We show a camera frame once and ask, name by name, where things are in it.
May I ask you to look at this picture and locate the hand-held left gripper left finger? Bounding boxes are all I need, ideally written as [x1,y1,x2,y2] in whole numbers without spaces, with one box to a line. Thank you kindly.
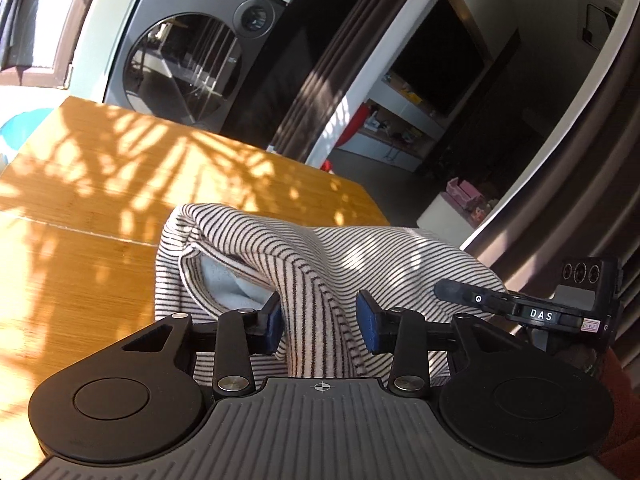
[122,292,283,395]

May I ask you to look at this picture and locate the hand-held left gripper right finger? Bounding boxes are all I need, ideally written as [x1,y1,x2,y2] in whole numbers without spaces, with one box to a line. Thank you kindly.
[355,290,527,394]

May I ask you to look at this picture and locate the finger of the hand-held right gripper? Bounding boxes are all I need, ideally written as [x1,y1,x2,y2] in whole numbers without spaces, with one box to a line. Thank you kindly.
[434,279,516,314]

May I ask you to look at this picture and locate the grey striped garment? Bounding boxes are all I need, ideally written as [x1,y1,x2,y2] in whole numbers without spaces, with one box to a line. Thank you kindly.
[152,202,511,379]

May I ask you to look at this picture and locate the white stool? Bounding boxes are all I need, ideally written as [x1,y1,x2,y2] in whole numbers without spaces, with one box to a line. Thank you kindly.
[417,195,482,232]

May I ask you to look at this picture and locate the pink box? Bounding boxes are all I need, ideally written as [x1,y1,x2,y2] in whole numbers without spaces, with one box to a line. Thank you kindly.
[446,177,484,209]

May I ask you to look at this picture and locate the white television cabinet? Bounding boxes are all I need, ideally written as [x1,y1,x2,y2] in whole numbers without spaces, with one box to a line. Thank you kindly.
[330,100,442,174]

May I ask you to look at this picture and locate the red ornament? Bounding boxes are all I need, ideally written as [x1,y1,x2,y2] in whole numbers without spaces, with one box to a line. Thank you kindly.
[322,102,369,172]

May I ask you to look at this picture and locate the black television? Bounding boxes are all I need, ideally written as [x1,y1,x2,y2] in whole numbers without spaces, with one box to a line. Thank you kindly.
[390,0,489,117]

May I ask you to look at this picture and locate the dark brown curtain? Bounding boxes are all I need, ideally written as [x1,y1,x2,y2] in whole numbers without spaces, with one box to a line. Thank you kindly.
[272,0,432,162]

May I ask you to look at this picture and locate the grey front-load washing machine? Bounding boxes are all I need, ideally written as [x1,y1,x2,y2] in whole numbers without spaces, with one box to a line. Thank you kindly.
[102,0,289,136]

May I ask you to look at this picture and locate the hanging blue towel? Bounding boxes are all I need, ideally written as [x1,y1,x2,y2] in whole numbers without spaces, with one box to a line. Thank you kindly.
[0,0,42,69]

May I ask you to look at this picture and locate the brown door frame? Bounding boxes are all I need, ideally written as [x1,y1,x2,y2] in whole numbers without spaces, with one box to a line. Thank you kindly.
[460,0,640,361]

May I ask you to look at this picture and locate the dark window frame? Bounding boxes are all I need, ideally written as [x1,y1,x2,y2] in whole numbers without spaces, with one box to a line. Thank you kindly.
[0,0,109,92]

